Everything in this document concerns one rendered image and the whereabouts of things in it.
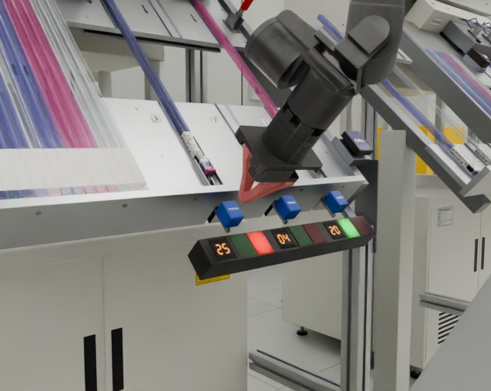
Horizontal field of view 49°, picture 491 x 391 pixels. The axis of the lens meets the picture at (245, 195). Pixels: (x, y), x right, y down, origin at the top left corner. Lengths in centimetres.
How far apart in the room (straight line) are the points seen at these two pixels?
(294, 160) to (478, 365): 28
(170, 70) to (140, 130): 228
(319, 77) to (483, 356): 31
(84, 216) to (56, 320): 38
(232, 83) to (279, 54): 270
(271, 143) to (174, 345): 61
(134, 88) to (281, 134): 234
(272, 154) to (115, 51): 82
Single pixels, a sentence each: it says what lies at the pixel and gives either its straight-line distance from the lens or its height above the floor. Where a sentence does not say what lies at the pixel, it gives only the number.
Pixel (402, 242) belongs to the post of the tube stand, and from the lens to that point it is 123.
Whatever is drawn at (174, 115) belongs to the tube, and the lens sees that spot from 81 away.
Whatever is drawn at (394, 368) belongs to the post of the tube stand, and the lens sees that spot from 131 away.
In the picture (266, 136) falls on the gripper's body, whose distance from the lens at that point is 62.
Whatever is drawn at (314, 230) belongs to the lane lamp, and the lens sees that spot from 81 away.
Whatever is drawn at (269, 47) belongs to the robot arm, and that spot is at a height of 89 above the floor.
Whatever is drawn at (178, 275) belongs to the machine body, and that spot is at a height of 53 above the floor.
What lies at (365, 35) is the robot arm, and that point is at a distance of 58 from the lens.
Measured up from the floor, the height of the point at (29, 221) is 71.
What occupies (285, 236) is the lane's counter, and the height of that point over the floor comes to 66.
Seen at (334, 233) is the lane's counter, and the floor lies 65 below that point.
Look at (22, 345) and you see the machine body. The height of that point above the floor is 46.
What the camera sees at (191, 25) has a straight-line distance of 109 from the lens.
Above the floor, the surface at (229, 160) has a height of 76.
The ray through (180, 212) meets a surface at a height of 70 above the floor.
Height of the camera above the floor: 79
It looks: 6 degrees down
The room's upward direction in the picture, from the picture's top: straight up
